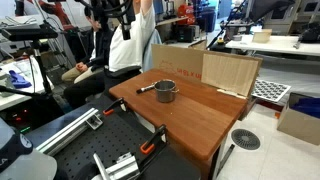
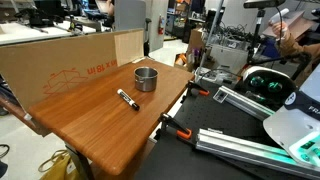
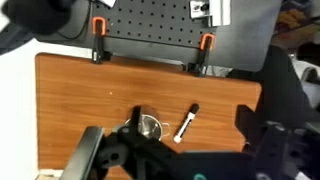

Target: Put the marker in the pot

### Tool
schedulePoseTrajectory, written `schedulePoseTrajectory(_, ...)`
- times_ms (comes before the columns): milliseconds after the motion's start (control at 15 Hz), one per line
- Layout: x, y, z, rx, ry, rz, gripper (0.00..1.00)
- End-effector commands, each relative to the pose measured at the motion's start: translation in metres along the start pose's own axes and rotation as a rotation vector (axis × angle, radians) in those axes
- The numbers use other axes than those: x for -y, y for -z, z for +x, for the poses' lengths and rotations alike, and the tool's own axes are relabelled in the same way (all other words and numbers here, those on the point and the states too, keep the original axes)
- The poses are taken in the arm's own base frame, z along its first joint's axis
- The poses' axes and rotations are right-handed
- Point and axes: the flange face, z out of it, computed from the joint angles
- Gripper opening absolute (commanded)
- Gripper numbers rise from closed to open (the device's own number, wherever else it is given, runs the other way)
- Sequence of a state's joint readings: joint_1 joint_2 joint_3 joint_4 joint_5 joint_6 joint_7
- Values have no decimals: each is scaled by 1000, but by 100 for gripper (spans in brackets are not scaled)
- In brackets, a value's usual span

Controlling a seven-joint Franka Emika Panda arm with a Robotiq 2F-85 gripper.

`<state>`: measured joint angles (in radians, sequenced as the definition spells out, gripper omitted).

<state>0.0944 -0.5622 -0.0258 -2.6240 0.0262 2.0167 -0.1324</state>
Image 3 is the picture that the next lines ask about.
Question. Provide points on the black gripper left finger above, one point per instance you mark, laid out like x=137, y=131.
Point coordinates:
x=140, y=157

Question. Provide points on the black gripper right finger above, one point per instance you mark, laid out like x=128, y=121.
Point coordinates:
x=279, y=153

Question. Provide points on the small steel pot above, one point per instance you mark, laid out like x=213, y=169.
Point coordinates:
x=144, y=120

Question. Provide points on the white marker with black cap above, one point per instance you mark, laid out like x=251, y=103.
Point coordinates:
x=188, y=119

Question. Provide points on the black perforated breadboard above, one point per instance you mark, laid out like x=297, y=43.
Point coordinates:
x=164, y=29

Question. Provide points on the orange black clamp near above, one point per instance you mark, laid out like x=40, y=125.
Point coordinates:
x=99, y=30

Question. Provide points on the orange black clamp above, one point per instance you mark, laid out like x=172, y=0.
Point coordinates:
x=99, y=30
x=199, y=68

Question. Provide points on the orange black clamp far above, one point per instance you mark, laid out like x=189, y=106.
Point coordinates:
x=199, y=68

